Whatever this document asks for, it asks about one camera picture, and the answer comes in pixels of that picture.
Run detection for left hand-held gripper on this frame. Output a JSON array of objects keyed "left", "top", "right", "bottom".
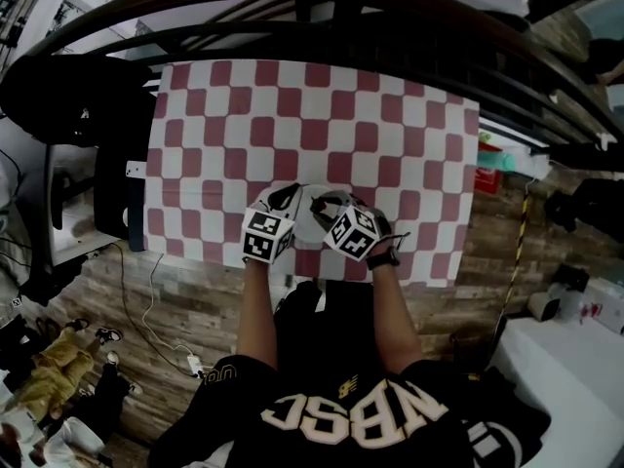
[{"left": 242, "top": 182, "right": 308, "bottom": 265}]

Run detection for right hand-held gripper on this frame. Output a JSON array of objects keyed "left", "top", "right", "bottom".
[{"left": 309, "top": 189, "right": 382, "bottom": 263}]

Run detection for white round plate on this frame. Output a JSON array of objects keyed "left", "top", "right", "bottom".
[{"left": 291, "top": 184, "right": 343, "bottom": 251}]

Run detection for person's left forearm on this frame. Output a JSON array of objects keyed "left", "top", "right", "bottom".
[{"left": 236, "top": 259, "right": 280, "bottom": 372}]

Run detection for person's right forearm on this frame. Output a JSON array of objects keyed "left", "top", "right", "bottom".
[{"left": 370, "top": 260, "right": 423, "bottom": 375}]

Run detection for person's right hand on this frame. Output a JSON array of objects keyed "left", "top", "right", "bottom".
[{"left": 371, "top": 209, "right": 394, "bottom": 254}]

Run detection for pink white checkered tablecloth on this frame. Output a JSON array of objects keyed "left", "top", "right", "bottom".
[{"left": 142, "top": 58, "right": 482, "bottom": 290}]

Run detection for person's black trousers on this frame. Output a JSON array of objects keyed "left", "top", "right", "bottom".
[{"left": 274, "top": 279, "right": 377, "bottom": 375}]

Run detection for red box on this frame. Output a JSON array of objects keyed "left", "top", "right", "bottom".
[{"left": 475, "top": 168, "right": 504, "bottom": 197}]

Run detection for yellow black floor tape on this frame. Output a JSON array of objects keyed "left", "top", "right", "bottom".
[{"left": 491, "top": 190, "right": 533, "bottom": 361}]

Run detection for black office chair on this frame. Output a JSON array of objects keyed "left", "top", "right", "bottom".
[{"left": 0, "top": 54, "right": 158, "bottom": 244}]

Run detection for person's black printed shirt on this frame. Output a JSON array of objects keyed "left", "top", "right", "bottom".
[{"left": 150, "top": 353, "right": 553, "bottom": 468}]

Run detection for white side desk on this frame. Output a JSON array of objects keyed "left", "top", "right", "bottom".
[{"left": 43, "top": 141, "right": 148, "bottom": 268}]

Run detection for white round appliance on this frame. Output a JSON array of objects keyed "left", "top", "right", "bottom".
[{"left": 526, "top": 290, "right": 563, "bottom": 322}]

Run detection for black bag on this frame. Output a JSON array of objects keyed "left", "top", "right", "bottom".
[{"left": 543, "top": 177, "right": 624, "bottom": 234}]

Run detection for white bag with red print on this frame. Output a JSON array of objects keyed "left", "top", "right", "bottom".
[{"left": 567, "top": 283, "right": 624, "bottom": 336}]

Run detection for yellow garment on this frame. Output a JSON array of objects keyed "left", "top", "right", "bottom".
[{"left": 12, "top": 329, "right": 95, "bottom": 421}]

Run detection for black wrist strap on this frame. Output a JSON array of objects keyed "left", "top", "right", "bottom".
[{"left": 365, "top": 249, "right": 403, "bottom": 271}]

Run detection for white floor cable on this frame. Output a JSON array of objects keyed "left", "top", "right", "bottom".
[{"left": 140, "top": 251, "right": 207, "bottom": 375}]

